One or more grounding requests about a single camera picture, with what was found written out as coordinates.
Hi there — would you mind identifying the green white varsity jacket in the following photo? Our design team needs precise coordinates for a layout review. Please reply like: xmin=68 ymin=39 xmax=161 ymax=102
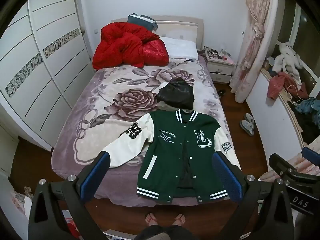
xmin=103 ymin=109 xmax=240 ymax=204

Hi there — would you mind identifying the teal garment on sill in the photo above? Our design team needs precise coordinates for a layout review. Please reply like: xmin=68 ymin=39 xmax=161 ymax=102
xmin=296 ymin=98 xmax=319 ymax=120

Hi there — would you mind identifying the grey slipper left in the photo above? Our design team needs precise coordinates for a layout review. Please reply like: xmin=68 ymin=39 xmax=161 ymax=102
xmin=240 ymin=120 xmax=254 ymax=137

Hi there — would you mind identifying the grey slipper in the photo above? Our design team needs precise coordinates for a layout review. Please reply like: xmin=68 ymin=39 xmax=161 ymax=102
xmin=240 ymin=120 xmax=254 ymax=137
xmin=245 ymin=113 xmax=255 ymax=127

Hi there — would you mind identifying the grey slipper right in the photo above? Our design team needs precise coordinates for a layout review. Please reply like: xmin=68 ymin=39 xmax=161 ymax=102
xmin=245 ymin=113 xmax=255 ymax=127

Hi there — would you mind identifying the pink garment on sill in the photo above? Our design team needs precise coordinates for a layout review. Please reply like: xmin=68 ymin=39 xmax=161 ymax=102
xmin=267 ymin=72 xmax=298 ymax=100

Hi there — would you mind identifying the person right foot sandal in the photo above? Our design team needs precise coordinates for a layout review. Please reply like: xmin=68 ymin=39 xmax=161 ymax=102
xmin=173 ymin=213 xmax=186 ymax=226

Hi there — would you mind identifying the person foot sandal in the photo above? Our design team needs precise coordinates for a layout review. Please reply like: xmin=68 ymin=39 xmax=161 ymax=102
xmin=145 ymin=213 xmax=158 ymax=226
xmin=173 ymin=213 xmax=186 ymax=226

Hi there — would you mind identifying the white plush toy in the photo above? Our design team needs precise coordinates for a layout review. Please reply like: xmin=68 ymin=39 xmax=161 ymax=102
xmin=272 ymin=42 xmax=303 ymax=85

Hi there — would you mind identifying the person left foot sandal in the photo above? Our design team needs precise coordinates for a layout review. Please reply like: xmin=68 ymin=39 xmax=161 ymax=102
xmin=145 ymin=213 xmax=158 ymax=226

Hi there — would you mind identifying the white bedside nightstand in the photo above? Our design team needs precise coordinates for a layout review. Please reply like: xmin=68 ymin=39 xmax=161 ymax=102
xmin=204 ymin=46 xmax=234 ymax=84

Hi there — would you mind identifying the floral purple bed blanket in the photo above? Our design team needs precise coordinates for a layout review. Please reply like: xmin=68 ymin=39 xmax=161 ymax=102
xmin=51 ymin=59 xmax=234 ymax=207

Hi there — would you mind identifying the black leather garment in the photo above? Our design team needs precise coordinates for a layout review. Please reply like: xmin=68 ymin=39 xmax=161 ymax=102
xmin=155 ymin=77 xmax=194 ymax=110

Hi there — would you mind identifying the white sliding wardrobe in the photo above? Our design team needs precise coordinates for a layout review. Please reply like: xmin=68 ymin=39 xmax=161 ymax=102
xmin=1 ymin=0 xmax=94 ymax=150

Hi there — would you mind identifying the pink floral curtain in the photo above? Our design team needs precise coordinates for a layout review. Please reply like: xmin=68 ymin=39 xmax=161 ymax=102
xmin=230 ymin=0 xmax=278 ymax=103

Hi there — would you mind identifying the white pillow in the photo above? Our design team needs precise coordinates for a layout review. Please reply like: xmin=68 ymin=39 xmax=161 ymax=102
xmin=160 ymin=36 xmax=199 ymax=60

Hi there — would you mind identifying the beige bed headboard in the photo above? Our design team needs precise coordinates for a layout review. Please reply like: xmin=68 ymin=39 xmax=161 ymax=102
xmin=111 ymin=15 xmax=205 ymax=51

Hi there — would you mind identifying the red quilted comforter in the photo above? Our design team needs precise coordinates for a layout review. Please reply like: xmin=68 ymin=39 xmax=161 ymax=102
xmin=92 ymin=22 xmax=169 ymax=70

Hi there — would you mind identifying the blue grey folded cushion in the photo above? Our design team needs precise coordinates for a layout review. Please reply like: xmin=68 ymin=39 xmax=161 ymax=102
xmin=127 ymin=13 xmax=158 ymax=31

